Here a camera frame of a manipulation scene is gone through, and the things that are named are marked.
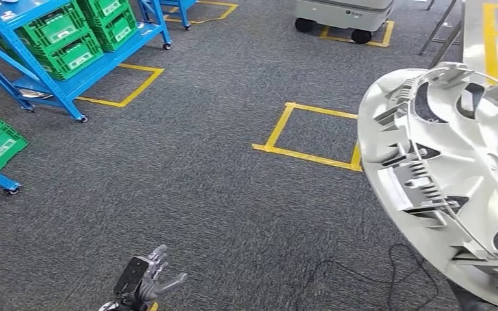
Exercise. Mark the white wheeled robot cart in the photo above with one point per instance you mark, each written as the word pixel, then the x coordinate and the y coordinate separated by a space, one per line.
pixel 343 15

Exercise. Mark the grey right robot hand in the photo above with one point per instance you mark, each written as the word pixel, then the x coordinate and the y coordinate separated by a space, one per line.
pixel 468 300

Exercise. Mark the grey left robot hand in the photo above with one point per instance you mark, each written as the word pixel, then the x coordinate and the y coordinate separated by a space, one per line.
pixel 139 279

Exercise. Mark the grey plastic wheel hubcap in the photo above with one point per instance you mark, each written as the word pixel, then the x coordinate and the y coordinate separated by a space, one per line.
pixel 472 141

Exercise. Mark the chrome stanchion base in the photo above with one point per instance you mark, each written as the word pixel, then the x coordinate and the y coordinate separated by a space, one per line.
pixel 34 93

